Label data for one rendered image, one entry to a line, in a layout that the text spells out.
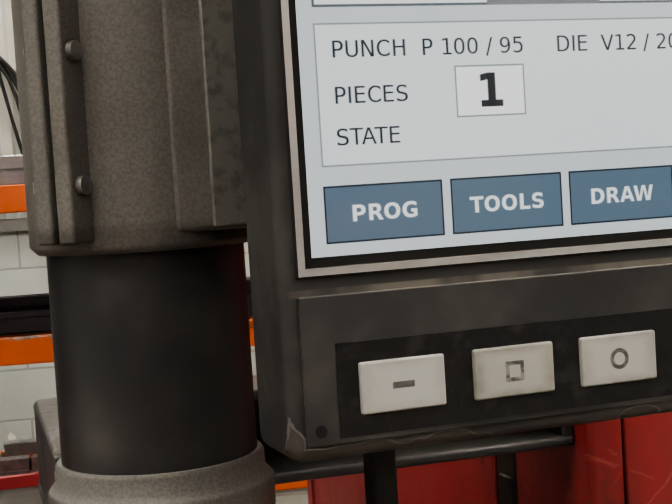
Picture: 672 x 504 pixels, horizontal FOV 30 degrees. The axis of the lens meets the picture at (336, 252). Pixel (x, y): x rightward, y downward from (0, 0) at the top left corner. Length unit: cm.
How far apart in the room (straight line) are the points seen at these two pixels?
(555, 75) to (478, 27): 4
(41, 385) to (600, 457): 470
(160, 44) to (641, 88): 22
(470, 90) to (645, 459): 53
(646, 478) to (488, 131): 52
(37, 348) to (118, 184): 239
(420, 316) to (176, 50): 18
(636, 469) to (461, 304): 50
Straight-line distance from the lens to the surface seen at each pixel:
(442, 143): 52
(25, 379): 557
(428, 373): 51
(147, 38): 60
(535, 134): 54
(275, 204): 49
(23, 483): 172
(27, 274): 553
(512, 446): 97
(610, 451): 98
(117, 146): 59
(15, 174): 299
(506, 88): 53
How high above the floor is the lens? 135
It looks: 3 degrees down
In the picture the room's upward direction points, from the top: 4 degrees counter-clockwise
